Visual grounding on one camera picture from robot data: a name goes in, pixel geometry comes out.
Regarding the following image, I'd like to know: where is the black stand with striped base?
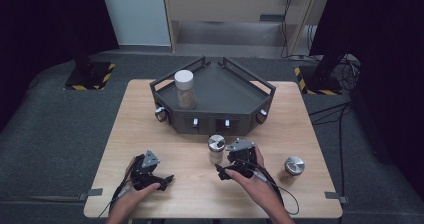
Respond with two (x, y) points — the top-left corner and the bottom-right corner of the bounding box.
(293, 43), (349, 96)
(64, 40), (116, 91)

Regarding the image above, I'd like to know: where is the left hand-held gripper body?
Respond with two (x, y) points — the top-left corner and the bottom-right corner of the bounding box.
(128, 149), (162, 192)

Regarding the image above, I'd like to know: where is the person's right hand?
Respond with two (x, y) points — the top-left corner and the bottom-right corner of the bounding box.
(224, 145), (285, 215)

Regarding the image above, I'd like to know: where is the silver lid pale spice jar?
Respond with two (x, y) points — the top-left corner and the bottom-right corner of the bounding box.
(207, 134), (227, 165)

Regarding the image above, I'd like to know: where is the hand-held gripper cable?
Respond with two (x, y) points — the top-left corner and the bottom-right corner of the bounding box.
(97, 155), (139, 219)
(246, 160), (300, 216)

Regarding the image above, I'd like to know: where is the dark grey corner rack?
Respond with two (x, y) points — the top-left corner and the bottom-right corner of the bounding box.
(149, 55), (277, 136)

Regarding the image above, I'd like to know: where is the black cable from outlet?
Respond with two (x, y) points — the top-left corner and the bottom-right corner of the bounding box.
(280, 0), (293, 59)

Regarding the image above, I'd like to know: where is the grey label on cabinet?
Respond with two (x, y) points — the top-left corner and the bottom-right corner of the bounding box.
(259, 13), (286, 22)

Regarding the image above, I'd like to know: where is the long black floor cable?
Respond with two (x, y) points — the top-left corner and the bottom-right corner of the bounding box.
(308, 102), (353, 198)

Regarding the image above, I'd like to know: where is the white lid glass spice jar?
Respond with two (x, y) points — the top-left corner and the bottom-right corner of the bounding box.
(173, 69), (198, 111)

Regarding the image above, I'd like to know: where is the bundle of floor cables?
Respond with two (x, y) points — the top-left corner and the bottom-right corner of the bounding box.
(286, 52), (362, 92)

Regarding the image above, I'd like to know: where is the left hand-held gripper cable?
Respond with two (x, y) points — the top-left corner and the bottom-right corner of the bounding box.
(97, 155), (139, 219)

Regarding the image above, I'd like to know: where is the black curtain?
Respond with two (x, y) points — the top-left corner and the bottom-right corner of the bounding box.
(0, 0), (120, 132)
(309, 0), (424, 198)

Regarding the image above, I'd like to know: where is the grey tape strip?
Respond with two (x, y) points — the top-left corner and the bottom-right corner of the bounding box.
(324, 191), (349, 204)
(78, 188), (104, 201)

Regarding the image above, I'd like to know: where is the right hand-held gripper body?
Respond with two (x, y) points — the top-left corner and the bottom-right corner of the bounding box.
(225, 137), (260, 179)

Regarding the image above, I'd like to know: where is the white panel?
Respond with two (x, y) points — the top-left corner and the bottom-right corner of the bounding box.
(98, 0), (172, 47)

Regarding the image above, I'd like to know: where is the right hand-held gripper cable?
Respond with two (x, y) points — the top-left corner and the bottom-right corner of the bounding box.
(246, 160), (300, 216)

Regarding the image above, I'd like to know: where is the person's left hand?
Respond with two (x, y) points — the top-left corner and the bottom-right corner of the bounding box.
(107, 182), (162, 223)

